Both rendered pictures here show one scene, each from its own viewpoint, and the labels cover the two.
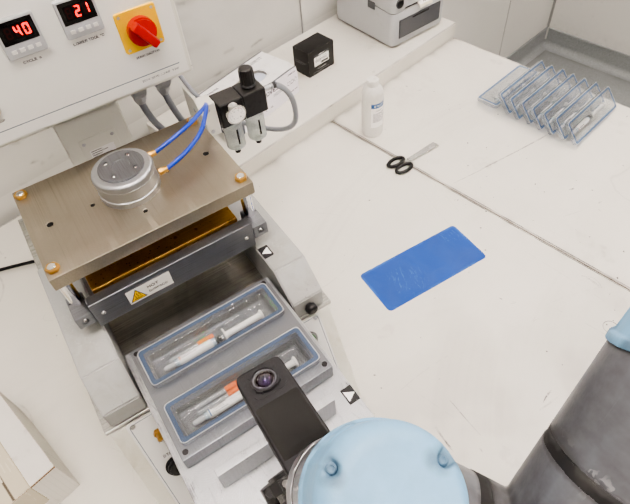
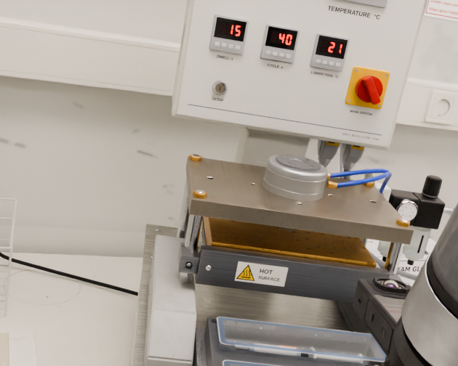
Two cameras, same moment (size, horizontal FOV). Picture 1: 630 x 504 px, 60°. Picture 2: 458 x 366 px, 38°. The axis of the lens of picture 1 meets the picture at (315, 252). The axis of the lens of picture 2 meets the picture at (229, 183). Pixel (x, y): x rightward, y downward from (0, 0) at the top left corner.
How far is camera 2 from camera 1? 0.35 m
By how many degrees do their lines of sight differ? 37
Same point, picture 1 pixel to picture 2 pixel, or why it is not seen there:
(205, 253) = (330, 275)
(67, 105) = (273, 117)
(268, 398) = (390, 295)
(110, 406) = (160, 351)
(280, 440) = (395, 313)
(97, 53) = (323, 88)
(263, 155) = not seen: hidden behind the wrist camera
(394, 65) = not seen: outside the picture
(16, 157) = (161, 205)
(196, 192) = (353, 213)
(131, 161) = (309, 163)
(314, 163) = not seen: hidden behind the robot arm
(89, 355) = (170, 298)
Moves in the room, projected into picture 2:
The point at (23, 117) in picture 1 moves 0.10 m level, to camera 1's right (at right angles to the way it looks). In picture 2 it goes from (236, 106) to (302, 123)
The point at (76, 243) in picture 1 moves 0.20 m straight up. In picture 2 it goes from (227, 193) to (259, 26)
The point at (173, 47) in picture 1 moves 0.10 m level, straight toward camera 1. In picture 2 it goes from (384, 119) to (387, 132)
